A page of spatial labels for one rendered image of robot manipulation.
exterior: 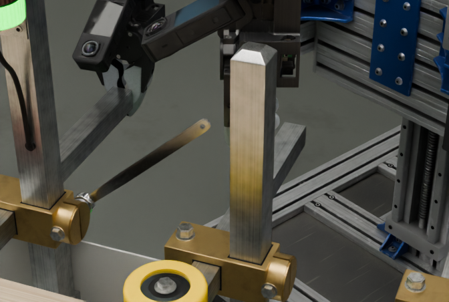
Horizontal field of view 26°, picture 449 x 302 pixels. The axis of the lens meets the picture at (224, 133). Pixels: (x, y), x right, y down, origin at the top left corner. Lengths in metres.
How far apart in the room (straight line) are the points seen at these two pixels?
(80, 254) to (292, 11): 0.41
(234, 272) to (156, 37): 0.26
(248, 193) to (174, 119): 2.01
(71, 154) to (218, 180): 1.49
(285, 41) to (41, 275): 0.42
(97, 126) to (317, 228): 0.99
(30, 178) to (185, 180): 1.62
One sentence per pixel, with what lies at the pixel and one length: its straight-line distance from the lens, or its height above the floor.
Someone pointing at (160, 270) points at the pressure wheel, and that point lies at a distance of 0.95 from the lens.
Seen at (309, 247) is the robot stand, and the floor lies 0.21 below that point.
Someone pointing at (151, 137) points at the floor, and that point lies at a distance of 2.88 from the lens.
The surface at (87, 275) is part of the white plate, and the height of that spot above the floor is 0.75.
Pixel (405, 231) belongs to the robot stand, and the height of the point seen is 0.36.
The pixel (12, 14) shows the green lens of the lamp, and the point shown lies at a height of 1.13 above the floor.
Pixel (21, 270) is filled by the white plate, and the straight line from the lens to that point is 1.25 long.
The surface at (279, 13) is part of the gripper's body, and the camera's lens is 0.98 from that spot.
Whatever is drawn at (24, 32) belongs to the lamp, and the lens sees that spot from 1.00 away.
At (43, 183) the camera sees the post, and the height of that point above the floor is 0.90.
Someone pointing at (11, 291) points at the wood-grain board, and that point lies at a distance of 0.95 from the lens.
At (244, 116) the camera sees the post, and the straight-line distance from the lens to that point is 0.93.
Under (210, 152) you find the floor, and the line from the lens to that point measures 2.81.
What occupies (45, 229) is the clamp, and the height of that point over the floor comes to 0.85.
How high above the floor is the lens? 1.51
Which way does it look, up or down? 31 degrees down
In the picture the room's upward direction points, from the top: straight up
